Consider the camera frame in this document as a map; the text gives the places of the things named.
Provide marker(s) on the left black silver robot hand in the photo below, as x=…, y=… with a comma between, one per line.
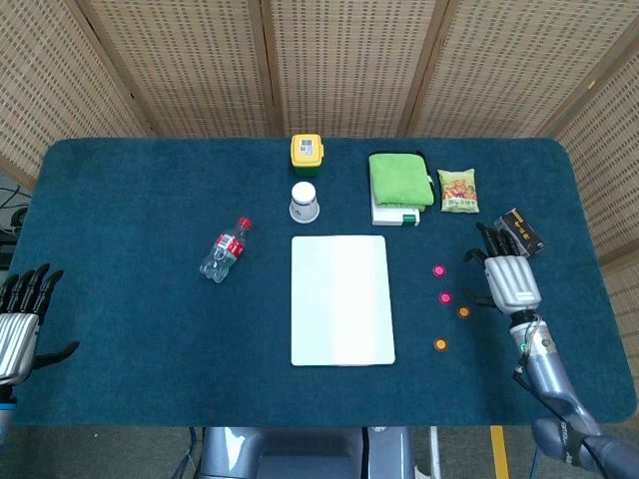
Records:
x=17, y=344

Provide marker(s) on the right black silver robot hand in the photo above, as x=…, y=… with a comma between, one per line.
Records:
x=511, y=282

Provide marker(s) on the orange round magnet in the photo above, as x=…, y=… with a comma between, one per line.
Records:
x=463, y=312
x=440, y=344

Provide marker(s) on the pink round magnet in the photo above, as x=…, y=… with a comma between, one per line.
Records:
x=438, y=270
x=445, y=298

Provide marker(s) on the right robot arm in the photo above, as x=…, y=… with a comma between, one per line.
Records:
x=546, y=371

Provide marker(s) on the green towel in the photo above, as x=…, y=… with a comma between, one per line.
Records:
x=399, y=177

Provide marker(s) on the white magnetic board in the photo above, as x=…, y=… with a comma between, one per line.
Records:
x=342, y=299

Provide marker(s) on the black gold small box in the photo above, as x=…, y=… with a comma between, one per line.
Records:
x=525, y=233

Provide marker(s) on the green snack packet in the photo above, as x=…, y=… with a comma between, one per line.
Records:
x=458, y=192

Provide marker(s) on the dark blue table cloth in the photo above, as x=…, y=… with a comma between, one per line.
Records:
x=125, y=324

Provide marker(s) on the white green cardboard box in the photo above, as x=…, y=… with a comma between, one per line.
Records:
x=389, y=217

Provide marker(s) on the white table leg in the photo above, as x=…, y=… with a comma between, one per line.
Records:
x=435, y=454

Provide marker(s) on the white paper cup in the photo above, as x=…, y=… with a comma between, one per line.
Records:
x=303, y=202

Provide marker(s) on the clear red-label plastic bottle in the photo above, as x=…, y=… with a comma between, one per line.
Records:
x=222, y=252

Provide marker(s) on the yellow-lid green container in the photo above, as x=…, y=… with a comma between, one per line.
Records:
x=307, y=152

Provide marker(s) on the grey blue robot torso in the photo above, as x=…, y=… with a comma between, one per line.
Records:
x=299, y=449

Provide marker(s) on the woven folding screen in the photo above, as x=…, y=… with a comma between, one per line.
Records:
x=349, y=60

